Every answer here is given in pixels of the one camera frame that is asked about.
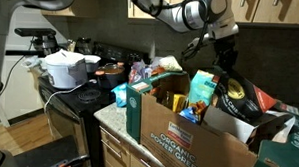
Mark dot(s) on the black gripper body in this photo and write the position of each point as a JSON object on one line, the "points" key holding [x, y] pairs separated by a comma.
{"points": [[225, 47]]}

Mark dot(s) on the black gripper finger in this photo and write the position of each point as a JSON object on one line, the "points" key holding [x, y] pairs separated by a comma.
{"points": [[221, 66], [232, 66]]}

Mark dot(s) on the clear plastic bag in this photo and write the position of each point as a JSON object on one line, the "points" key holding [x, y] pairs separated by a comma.
{"points": [[170, 63]]}

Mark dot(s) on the dark blue snack pack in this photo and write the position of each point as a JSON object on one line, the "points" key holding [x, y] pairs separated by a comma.
{"points": [[190, 114]]}

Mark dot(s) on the light blue snack pack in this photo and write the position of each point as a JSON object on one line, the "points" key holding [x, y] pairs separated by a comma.
{"points": [[120, 95]]}

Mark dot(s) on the teal snack bag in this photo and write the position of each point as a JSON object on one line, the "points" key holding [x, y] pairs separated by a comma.
{"points": [[202, 88]]}

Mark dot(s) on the yellow box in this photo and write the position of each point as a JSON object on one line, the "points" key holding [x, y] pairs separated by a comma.
{"points": [[179, 103]]}

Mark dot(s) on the green cardboard box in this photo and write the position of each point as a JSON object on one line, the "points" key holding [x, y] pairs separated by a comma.
{"points": [[187, 145]]}

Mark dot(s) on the white paper bag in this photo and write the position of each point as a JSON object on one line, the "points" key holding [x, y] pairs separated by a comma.
{"points": [[224, 124]]}

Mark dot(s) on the wooden upper cabinets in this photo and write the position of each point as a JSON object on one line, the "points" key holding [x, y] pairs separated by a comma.
{"points": [[268, 9]]}

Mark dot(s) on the white stained paper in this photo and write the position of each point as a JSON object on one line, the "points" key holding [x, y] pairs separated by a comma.
{"points": [[286, 130]]}

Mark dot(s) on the clear zip bag pink seal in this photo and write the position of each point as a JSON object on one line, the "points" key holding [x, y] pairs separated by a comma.
{"points": [[138, 72]]}

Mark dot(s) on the dark pot with lid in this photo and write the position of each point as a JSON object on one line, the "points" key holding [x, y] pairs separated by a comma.
{"points": [[110, 74]]}

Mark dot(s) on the white bowl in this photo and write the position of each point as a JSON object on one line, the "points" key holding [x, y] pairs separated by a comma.
{"points": [[92, 63]]}

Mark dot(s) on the wooden drawer cabinet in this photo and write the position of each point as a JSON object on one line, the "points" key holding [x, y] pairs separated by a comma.
{"points": [[117, 149]]}

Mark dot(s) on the dark glass kettle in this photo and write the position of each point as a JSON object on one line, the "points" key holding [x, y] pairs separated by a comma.
{"points": [[84, 46]]}

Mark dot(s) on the black electric stove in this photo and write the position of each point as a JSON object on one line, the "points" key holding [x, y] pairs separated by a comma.
{"points": [[72, 104]]}

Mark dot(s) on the white rice cooker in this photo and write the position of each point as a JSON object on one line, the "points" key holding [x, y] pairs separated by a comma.
{"points": [[65, 70]]}

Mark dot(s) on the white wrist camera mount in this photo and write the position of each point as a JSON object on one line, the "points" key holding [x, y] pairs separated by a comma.
{"points": [[198, 42]]}

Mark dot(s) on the black camera stand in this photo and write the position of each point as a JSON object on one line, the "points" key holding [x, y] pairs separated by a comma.
{"points": [[40, 44]]}

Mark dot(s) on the black stereo camera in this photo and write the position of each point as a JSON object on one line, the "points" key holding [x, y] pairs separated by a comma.
{"points": [[34, 31]]}

